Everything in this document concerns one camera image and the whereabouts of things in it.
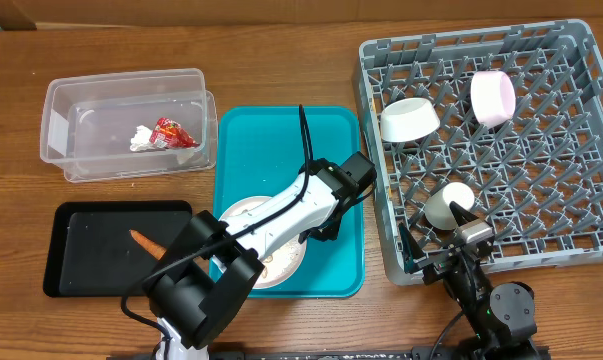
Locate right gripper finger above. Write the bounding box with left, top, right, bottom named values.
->
left=398, top=223, right=425, bottom=273
left=449, top=201, right=478, bottom=229

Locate white cup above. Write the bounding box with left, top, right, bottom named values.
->
left=424, top=182, right=475, bottom=230

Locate white plate with peanut shells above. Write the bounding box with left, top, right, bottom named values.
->
left=220, top=196, right=307, bottom=290

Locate white bowl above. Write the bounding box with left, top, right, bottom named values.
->
left=380, top=97, right=440, bottom=143

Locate orange carrot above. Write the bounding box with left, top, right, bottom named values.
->
left=130, top=230, right=166, bottom=260

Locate red snack wrapper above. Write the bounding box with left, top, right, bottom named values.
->
left=149, top=118, right=198, bottom=149

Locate white tissue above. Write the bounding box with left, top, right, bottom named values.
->
left=130, top=125, right=154, bottom=152

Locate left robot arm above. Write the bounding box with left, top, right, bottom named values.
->
left=141, top=152, right=376, bottom=359

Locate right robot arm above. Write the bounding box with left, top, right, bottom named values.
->
left=399, top=201, right=551, bottom=360

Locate teal plastic tray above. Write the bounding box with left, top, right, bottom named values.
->
left=213, top=105, right=365, bottom=298

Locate grey dish rack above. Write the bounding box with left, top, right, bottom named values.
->
left=353, top=19, right=603, bottom=285

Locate black plastic tray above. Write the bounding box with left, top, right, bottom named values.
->
left=43, top=200, right=192, bottom=297

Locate clear plastic bin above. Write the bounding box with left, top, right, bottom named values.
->
left=40, top=68, right=218, bottom=183

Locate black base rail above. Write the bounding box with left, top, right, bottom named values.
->
left=105, top=345, right=551, bottom=360

